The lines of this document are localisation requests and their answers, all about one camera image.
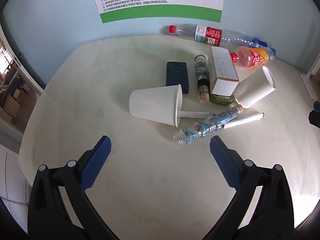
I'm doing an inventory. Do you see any clear bottle with red label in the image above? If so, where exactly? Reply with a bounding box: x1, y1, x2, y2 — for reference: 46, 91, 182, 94
168, 23, 254, 47

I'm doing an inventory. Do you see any dark blue power bank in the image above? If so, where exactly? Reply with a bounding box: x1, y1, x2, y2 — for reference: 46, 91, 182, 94
165, 61, 190, 94

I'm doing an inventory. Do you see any white carton box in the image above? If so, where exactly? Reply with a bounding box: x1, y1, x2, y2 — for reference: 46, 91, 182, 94
208, 46, 240, 96

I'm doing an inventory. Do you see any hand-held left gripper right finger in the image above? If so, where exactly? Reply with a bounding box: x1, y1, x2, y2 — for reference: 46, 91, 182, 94
206, 135, 295, 240

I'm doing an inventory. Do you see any slim colourful plastic bottle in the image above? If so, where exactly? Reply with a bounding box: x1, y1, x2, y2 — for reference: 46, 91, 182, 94
173, 104, 244, 147

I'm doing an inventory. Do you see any white cabinet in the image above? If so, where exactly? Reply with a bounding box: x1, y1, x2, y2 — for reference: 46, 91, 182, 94
0, 144, 29, 220

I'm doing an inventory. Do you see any green tin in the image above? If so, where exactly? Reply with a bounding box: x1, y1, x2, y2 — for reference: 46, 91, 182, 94
209, 92, 235, 105

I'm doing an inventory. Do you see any white pen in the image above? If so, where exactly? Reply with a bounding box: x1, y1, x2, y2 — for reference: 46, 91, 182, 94
223, 112, 265, 130

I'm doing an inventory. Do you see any white paper cup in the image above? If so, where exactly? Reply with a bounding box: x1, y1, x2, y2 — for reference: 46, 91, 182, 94
129, 84, 183, 127
233, 66, 277, 109

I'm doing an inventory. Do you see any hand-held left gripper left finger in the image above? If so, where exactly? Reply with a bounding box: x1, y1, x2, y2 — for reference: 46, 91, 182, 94
27, 135, 114, 240

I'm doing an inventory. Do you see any orange drink bottle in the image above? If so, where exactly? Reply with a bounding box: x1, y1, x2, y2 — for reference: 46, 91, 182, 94
229, 46, 275, 68

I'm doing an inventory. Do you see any small glass bottle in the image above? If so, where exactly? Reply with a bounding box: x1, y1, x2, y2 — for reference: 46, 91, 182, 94
194, 53, 210, 103

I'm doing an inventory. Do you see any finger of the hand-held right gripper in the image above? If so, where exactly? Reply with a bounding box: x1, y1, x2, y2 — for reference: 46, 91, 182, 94
308, 102, 320, 130

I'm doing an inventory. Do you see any white paper stick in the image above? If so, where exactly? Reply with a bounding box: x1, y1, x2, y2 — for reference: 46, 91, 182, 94
178, 110, 209, 118

